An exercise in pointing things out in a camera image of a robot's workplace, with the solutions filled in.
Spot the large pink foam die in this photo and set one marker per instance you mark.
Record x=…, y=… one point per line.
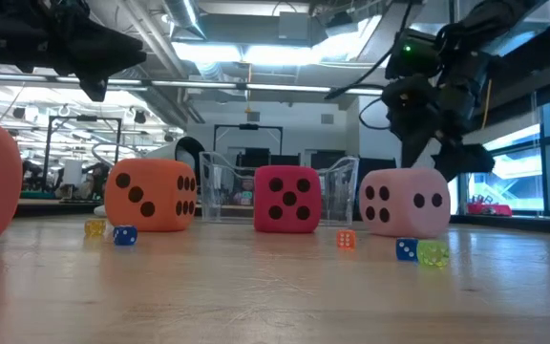
x=401, y=224

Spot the silver ceiling duct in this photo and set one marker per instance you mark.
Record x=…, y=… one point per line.
x=184, y=14

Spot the small orange die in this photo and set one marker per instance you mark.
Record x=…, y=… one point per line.
x=346, y=240

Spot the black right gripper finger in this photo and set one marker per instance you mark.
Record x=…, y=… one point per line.
x=416, y=138
x=399, y=100

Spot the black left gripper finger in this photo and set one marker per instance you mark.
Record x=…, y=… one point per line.
x=108, y=64
x=112, y=43

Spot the clear plastic bin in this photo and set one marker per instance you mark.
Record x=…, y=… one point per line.
x=227, y=191

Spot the black metal frame stand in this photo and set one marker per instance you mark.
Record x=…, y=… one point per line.
x=84, y=118
x=248, y=126

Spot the small yellow translucent die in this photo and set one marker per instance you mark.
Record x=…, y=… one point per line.
x=95, y=227

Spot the black monitor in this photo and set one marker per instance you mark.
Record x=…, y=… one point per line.
x=256, y=157
x=327, y=160

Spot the large red foam die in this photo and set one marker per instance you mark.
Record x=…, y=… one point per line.
x=265, y=196

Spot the white security camera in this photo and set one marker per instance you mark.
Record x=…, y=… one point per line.
x=167, y=150

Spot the small blue die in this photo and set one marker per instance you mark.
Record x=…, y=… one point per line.
x=124, y=235
x=406, y=249

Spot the small green translucent die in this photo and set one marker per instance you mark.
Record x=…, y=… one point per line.
x=433, y=254

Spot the red tray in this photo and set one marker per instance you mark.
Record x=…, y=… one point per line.
x=490, y=210

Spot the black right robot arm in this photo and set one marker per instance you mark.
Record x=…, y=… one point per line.
x=475, y=71

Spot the large dark monitor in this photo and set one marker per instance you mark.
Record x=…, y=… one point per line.
x=375, y=165

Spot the ceiling light strip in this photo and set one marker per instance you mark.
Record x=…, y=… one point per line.
x=194, y=84
x=280, y=88

